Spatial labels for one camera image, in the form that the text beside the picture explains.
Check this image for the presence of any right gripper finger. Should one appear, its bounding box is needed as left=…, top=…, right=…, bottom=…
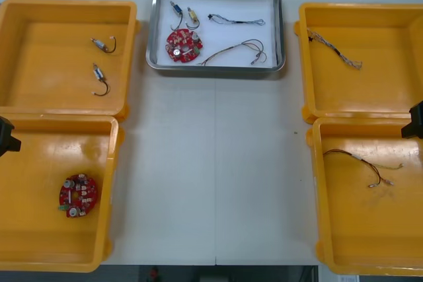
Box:
left=401, top=120, right=423, bottom=141
left=408, top=101, right=423, bottom=123

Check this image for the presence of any metal solenoid blue label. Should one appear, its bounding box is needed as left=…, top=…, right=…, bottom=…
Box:
left=90, top=36, right=118, bottom=54
left=169, top=1, right=186, bottom=30
left=91, top=62, right=110, bottom=97

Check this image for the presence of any round red circuit board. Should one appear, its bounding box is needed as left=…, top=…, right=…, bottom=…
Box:
left=59, top=172, right=99, bottom=219
left=165, top=29, right=204, bottom=64

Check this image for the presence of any steel tray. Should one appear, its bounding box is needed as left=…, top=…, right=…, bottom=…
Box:
left=145, top=0, right=286, bottom=71

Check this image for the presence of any metal solenoid pale label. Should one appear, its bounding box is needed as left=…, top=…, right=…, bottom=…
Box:
left=185, top=6, right=202, bottom=30

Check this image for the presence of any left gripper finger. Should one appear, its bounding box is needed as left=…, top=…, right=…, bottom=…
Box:
left=0, top=116, right=16, bottom=139
left=0, top=135, right=22, bottom=157

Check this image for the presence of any twisted blue-white wire harness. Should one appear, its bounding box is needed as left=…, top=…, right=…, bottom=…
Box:
left=306, top=27, right=364, bottom=71
left=207, top=13, right=266, bottom=27

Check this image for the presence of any yellow-orange plastic bin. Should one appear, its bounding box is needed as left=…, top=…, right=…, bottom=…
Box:
left=0, top=0, right=141, bottom=121
left=0, top=113, right=126, bottom=273
left=305, top=116, right=423, bottom=277
left=293, top=1, right=423, bottom=124

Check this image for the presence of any red black green-yellow wire harness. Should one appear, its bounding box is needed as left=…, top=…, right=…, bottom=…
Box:
left=196, top=38, right=268, bottom=67
left=323, top=149, right=405, bottom=188

